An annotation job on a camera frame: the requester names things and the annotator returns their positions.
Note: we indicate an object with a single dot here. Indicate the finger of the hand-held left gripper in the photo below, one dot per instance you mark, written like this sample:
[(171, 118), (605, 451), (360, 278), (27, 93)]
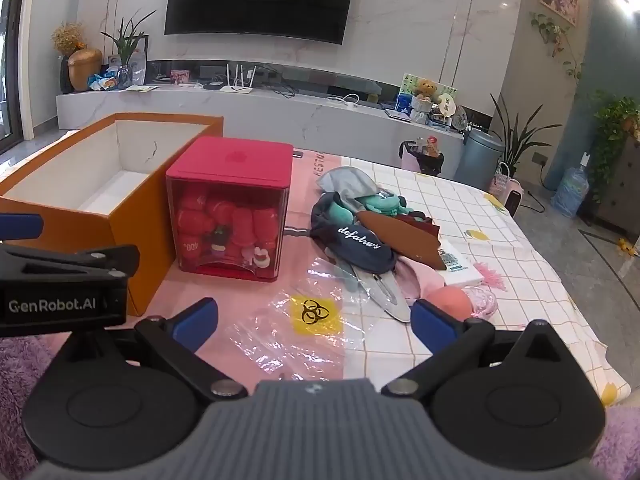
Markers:
[(20, 226), (65, 260)]

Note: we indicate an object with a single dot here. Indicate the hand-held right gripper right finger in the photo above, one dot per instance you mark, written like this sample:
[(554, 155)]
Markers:
[(432, 327)]

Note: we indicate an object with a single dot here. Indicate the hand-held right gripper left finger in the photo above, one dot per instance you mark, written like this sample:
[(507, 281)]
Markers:
[(197, 322)]

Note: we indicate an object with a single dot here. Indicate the pink cloth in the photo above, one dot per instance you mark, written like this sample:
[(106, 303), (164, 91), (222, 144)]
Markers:
[(417, 282)]

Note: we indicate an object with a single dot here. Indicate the orange cardboard box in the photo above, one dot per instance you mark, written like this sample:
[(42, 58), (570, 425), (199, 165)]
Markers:
[(145, 220)]

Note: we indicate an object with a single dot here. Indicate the teal plush bag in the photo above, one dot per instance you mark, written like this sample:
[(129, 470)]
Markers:
[(380, 203)]

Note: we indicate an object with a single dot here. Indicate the pink ball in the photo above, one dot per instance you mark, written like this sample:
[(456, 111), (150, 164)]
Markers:
[(450, 302)]

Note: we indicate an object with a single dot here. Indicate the pale grey fabric piece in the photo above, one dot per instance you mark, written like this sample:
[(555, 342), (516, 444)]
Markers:
[(387, 295)]

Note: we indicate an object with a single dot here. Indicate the pink frilly hair accessory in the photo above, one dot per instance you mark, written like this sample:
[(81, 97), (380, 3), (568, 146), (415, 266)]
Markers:
[(487, 290)]

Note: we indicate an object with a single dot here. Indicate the clear plastic bag yellow label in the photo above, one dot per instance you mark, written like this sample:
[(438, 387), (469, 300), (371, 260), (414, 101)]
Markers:
[(280, 340)]

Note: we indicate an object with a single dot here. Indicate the brown leather piece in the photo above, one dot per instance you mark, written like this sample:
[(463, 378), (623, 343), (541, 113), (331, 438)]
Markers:
[(400, 240)]

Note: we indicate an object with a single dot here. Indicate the maroon cloth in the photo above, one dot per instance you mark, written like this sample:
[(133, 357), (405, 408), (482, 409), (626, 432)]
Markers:
[(420, 222)]

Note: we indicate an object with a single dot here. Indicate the purple fluffy garment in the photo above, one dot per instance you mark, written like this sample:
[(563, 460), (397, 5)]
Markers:
[(20, 410)]

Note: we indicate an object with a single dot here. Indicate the navy cap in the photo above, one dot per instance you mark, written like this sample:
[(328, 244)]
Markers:
[(350, 240)]

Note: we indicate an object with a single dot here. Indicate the pink heater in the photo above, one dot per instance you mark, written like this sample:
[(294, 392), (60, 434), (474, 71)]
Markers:
[(515, 197)]

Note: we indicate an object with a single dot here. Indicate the glass door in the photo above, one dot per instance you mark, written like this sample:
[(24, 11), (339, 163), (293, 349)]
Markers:
[(7, 60)]

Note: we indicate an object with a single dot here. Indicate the red box with clear front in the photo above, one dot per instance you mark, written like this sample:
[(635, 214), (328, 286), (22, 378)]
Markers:
[(235, 160)]

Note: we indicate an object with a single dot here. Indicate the snack packets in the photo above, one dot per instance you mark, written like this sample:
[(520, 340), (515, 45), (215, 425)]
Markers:
[(104, 81)]

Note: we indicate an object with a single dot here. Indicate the pink bin with black bag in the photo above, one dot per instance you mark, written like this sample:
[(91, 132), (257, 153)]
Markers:
[(420, 160)]

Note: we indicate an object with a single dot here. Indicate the gold vase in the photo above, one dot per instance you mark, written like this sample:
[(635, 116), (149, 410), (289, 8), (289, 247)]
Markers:
[(84, 70)]

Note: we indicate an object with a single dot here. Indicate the grey trash bin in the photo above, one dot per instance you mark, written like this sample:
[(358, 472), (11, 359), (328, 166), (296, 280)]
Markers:
[(477, 162)]

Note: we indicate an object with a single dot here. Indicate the grey cloth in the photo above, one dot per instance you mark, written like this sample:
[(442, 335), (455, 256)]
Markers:
[(345, 180)]

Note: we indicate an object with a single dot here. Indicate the yellow-green paper sheet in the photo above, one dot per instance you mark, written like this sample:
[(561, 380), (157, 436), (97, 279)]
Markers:
[(139, 88)]

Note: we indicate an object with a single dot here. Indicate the dried yellow flowers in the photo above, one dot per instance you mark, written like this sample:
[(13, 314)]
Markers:
[(67, 37)]

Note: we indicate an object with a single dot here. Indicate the large water bottle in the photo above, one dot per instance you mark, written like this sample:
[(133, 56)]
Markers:
[(571, 190)]

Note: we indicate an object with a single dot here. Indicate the long-leaf floor plant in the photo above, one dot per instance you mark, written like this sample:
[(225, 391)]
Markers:
[(520, 145)]

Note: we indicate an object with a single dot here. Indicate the green plant in glass vase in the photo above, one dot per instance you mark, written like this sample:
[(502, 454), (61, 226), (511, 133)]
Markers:
[(127, 42)]

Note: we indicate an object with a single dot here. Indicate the small pink box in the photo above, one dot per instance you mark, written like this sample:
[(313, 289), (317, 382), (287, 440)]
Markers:
[(179, 77)]

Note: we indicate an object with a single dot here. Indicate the white marble television cabinet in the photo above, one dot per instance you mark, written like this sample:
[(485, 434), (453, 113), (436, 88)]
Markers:
[(250, 110)]

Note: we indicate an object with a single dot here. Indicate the teddy bear bouquet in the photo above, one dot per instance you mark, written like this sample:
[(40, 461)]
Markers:
[(426, 97)]

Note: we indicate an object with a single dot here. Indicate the teddy bear toy display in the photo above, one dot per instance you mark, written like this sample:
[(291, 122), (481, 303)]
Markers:
[(447, 95)]

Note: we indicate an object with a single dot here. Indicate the dark cabinet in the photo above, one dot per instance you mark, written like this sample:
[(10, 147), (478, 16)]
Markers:
[(625, 195)]

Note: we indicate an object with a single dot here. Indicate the white router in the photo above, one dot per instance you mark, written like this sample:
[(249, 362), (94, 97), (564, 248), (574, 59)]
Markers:
[(239, 82)]

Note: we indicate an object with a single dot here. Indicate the bushy potted plant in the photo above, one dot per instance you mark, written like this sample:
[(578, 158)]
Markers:
[(617, 125)]

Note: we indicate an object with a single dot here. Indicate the hanging vine plant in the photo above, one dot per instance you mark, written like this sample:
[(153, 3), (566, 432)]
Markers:
[(555, 35)]

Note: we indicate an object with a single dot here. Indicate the wall socket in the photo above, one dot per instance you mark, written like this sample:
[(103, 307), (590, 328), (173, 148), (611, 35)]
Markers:
[(540, 159)]

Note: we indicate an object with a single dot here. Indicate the black picture frame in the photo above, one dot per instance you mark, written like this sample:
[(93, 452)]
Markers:
[(142, 60)]

